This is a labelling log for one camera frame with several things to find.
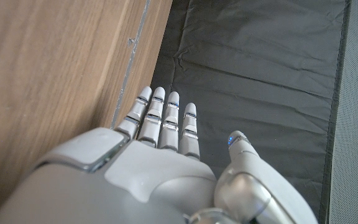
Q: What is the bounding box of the black curtain backdrop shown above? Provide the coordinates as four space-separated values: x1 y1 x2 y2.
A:
149 0 352 224

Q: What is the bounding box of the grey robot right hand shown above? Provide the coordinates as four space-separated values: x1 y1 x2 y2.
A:
0 86 319 224

